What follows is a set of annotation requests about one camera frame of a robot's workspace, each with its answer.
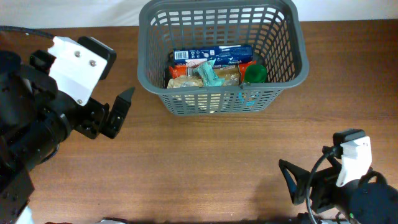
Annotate spaghetti pack red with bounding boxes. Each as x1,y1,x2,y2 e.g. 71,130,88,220
169,60,257,86

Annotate rice bag beige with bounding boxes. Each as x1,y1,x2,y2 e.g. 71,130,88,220
165,68,237,113

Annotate grey plastic basket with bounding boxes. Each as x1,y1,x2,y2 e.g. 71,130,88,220
137,0,309,115

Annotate white teal packet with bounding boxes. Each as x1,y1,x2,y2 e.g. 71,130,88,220
193,59,225,87

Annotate small round blue tin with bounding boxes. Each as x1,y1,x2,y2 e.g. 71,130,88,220
238,92,259,106

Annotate tissue multipack blue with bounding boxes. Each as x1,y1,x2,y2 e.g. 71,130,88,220
173,45,253,68

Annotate green lid jar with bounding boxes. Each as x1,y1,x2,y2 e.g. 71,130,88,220
243,64,267,83

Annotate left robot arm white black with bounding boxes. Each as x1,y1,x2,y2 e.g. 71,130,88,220
1,50,135,223

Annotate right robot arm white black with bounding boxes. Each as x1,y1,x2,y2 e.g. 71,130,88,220
279,156,397,223

